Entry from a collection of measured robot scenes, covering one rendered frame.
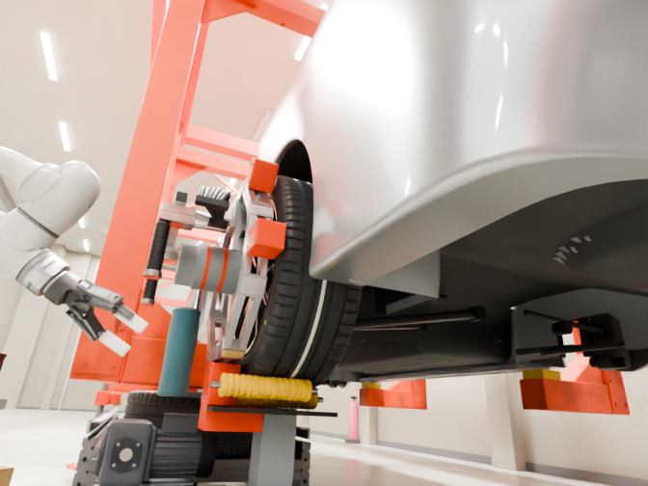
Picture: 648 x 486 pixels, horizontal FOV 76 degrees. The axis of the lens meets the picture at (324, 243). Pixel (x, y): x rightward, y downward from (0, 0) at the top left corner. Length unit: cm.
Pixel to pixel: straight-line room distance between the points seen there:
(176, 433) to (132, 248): 71
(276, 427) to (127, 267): 85
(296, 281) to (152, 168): 105
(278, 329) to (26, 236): 58
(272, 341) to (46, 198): 60
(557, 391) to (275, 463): 181
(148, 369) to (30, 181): 84
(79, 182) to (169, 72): 121
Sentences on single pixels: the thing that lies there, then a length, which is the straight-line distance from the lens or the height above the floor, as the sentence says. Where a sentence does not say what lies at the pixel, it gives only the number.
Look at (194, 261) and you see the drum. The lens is 125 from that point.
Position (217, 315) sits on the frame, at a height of 75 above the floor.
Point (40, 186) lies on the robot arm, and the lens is 108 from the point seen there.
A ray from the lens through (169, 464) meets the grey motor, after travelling 151.
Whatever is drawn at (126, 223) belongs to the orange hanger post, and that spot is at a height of 111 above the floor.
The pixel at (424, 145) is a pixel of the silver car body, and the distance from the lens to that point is 64.
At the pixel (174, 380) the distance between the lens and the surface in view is 133.
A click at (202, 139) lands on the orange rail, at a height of 325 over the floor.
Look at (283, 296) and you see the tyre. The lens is 103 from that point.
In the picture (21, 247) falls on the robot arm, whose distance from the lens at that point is 107.
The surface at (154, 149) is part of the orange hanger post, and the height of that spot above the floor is 146.
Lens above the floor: 46
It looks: 22 degrees up
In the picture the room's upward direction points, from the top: 3 degrees clockwise
